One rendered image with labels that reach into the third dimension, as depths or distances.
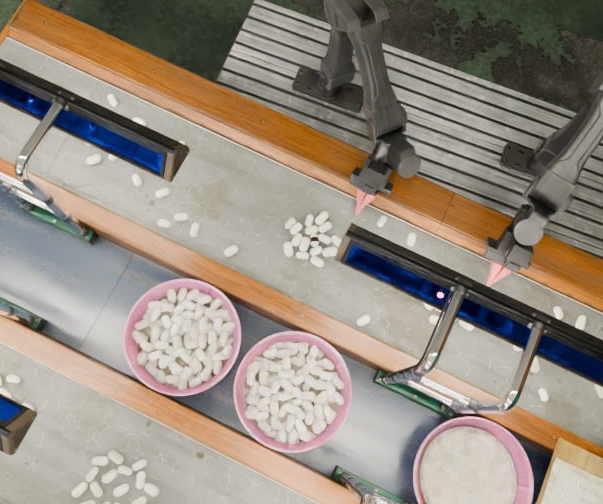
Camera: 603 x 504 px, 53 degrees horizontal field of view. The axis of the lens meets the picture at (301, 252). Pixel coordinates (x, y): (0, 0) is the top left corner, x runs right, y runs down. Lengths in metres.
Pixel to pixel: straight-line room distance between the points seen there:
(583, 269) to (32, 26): 1.52
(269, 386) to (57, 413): 0.48
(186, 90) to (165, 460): 0.90
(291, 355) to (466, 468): 0.47
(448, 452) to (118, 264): 0.91
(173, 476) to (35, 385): 0.37
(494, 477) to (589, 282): 0.51
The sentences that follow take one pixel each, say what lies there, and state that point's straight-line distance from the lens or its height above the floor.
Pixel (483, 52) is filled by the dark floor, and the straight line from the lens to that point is 2.73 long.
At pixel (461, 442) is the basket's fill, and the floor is 0.74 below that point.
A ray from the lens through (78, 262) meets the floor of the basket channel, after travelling 1.61.
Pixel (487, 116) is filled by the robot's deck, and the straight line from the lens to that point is 1.79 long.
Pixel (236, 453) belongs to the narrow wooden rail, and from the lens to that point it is 1.40.
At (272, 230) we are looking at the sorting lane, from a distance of 1.49.
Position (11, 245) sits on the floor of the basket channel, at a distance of 1.68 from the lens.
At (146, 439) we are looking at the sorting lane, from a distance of 1.45.
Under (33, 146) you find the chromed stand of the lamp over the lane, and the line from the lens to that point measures 1.23.
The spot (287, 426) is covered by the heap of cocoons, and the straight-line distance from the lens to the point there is 1.42.
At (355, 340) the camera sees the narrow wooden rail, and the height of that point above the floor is 0.76.
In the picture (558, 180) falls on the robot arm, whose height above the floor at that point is 1.01.
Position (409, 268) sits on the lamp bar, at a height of 1.10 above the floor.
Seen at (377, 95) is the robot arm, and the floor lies 1.00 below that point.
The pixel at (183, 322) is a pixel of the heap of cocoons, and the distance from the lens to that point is 1.45.
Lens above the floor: 2.16
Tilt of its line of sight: 75 degrees down
